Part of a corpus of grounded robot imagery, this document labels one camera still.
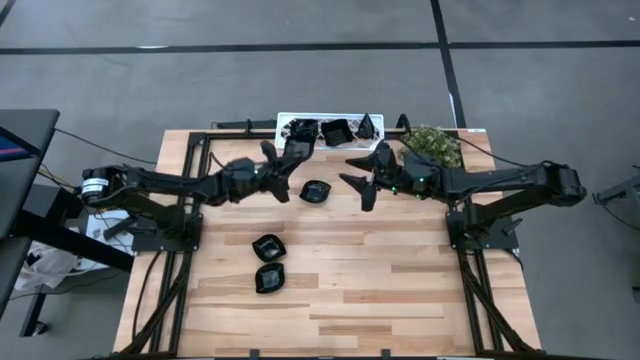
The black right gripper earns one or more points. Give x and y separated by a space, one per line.
412 177

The black metal table frame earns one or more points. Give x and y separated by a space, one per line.
225 135

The white lattice shelf rack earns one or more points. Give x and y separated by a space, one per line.
330 148

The small black table bracket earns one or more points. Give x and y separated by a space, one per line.
385 354
254 354

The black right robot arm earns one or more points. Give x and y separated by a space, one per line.
500 177

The black clamp bar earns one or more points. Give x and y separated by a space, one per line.
250 125

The white plastic bag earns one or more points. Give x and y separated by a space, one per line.
50 265

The laptop with blue screen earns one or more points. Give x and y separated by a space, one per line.
12 150

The grey equipment stand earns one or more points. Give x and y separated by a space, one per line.
622 192

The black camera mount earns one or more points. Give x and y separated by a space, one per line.
402 122

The white paper sheet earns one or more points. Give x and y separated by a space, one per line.
97 225

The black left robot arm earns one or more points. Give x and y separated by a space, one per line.
160 182

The black square mini plate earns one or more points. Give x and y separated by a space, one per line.
336 134

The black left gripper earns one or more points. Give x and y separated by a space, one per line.
245 180

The black teardrop mini plate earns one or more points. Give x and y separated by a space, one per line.
366 130

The small green potted plant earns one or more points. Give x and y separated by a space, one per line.
435 142

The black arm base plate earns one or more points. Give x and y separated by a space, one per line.
150 242
500 240

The black desk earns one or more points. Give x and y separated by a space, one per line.
20 190

